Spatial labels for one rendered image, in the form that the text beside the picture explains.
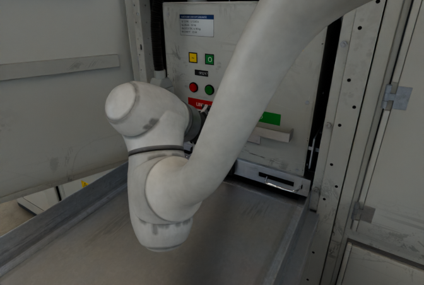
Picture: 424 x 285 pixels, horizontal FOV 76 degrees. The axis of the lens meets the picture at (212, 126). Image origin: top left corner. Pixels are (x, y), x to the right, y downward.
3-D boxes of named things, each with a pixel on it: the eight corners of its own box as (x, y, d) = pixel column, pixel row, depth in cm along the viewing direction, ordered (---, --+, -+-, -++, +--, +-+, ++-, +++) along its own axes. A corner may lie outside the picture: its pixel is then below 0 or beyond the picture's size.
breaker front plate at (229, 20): (300, 181, 79) (329, 3, 60) (170, 143, 102) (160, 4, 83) (301, 179, 80) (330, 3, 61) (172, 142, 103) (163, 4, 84)
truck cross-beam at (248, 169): (308, 197, 80) (311, 180, 77) (164, 152, 105) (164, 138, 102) (312, 188, 84) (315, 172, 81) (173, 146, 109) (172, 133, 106)
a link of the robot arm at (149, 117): (149, 102, 61) (153, 160, 58) (91, 81, 47) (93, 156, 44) (190, 89, 56) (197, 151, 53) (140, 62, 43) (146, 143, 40)
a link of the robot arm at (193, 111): (149, 135, 59) (165, 138, 65) (183, 145, 55) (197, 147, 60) (160, 95, 60) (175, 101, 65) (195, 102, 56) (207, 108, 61)
